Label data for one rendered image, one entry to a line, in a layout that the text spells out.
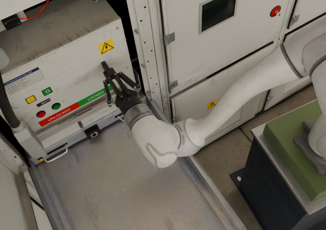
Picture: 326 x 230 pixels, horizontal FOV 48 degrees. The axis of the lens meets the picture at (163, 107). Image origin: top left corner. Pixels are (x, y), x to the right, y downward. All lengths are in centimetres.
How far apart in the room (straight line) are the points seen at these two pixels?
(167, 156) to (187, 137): 14
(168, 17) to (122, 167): 63
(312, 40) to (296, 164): 77
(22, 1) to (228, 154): 176
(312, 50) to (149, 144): 52
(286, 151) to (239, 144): 95
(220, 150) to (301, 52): 165
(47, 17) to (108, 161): 63
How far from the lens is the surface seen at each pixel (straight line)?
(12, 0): 106
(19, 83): 125
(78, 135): 158
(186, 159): 152
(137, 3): 124
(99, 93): 144
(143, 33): 134
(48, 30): 128
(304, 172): 157
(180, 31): 141
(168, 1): 128
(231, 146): 250
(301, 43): 91
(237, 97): 99
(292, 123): 166
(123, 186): 151
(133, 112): 115
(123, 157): 155
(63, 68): 127
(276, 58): 93
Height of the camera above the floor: 224
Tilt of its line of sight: 58 degrees down
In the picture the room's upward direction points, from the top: 8 degrees counter-clockwise
